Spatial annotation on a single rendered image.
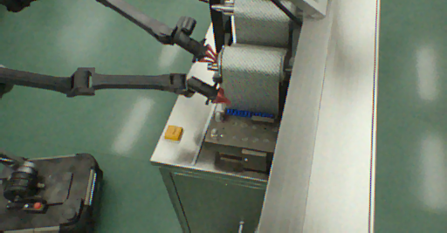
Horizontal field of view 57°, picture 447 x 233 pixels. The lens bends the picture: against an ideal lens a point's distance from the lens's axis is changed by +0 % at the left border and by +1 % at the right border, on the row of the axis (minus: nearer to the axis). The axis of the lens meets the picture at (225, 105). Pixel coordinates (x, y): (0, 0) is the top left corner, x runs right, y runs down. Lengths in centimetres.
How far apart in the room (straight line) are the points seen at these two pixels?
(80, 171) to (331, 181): 198
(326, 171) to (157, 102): 236
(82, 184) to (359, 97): 191
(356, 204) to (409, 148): 201
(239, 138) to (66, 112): 210
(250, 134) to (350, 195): 71
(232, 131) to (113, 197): 139
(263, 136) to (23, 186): 155
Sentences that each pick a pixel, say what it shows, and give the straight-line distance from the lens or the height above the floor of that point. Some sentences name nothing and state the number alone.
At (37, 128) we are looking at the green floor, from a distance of 355.
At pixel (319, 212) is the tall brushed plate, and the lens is 108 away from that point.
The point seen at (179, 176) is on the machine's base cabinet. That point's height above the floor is 80.
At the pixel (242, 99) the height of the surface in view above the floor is 110.
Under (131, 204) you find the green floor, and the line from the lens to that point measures 285.
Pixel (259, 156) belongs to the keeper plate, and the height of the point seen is 101.
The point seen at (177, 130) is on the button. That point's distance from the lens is 191.
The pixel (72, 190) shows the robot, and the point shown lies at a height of 24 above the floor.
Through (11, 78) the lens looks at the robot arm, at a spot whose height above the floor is 140.
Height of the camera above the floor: 239
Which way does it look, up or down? 48 degrees down
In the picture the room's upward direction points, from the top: 7 degrees counter-clockwise
